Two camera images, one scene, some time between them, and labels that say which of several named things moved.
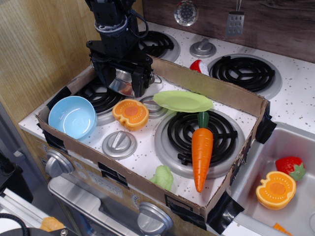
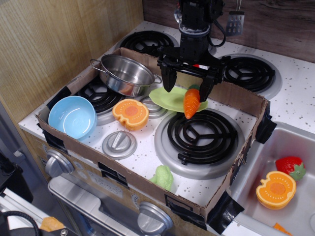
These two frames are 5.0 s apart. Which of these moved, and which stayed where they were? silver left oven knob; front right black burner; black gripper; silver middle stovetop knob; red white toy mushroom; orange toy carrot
Moved: black gripper; orange toy carrot
Stayed: silver left oven knob; front right black burner; silver middle stovetop knob; red white toy mushroom
